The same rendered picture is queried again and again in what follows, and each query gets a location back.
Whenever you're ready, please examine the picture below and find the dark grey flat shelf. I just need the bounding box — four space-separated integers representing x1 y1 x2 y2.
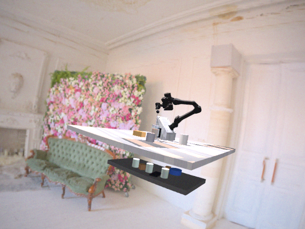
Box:
107 158 206 196

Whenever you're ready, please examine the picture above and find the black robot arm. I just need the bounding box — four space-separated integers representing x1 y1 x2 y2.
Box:
161 93 202 130

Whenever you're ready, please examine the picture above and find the glass french press with black knob plunger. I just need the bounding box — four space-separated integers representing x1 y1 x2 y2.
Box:
151 110 161 141

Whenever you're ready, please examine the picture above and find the orange rectangular block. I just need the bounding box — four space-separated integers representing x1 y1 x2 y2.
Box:
132 130 146 137

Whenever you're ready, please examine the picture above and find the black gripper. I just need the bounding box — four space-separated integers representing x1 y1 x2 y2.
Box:
155 102 173 111

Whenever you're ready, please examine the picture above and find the blue short cylinder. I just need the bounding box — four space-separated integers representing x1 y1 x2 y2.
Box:
169 167 182 176

